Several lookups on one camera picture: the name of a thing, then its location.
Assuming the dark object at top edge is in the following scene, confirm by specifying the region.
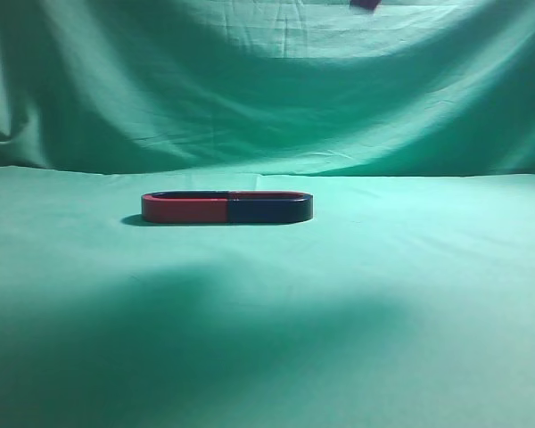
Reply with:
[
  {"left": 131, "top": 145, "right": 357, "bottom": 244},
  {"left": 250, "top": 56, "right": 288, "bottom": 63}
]
[{"left": 350, "top": 0, "right": 382, "bottom": 12}]

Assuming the blue-red horseshoe magnet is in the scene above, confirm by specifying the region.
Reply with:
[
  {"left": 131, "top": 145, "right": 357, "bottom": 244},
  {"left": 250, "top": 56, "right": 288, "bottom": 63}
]
[{"left": 227, "top": 191, "right": 314, "bottom": 224}]

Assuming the green cloth backdrop and cover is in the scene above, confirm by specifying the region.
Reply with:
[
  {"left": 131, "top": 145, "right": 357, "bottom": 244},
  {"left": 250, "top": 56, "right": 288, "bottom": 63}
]
[{"left": 0, "top": 1, "right": 535, "bottom": 427}]

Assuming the left red-blue horseshoe magnet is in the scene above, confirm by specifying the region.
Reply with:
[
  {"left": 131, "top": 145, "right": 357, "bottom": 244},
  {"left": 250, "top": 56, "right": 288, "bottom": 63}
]
[{"left": 141, "top": 191, "right": 229, "bottom": 224}]

